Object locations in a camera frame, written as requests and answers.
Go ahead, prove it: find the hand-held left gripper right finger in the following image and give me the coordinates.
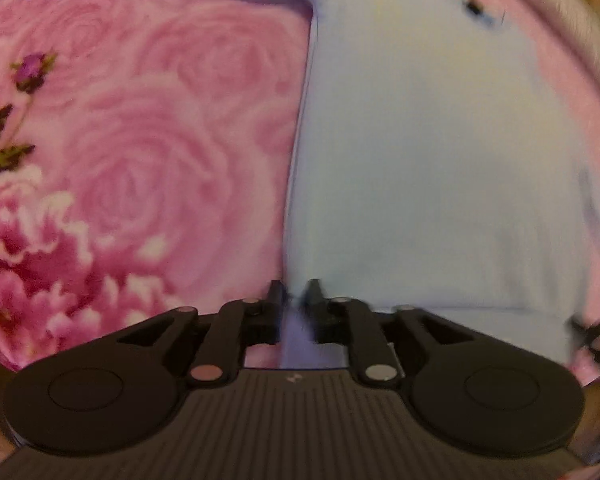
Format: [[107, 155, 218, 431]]
[[300, 280, 482, 389]]

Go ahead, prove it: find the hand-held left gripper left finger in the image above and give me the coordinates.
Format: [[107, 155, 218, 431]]
[[115, 280, 288, 389]]

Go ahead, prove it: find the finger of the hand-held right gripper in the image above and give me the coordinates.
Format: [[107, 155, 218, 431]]
[[569, 314, 600, 368]]

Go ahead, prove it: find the light blue sweatshirt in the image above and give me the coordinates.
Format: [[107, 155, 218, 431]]
[[0, 0, 600, 377]]

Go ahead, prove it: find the pink floral blanket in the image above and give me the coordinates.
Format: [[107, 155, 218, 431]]
[[0, 0, 600, 377]]

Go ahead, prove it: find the small dark clothing tag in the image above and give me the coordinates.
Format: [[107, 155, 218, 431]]
[[462, 0, 497, 28]]

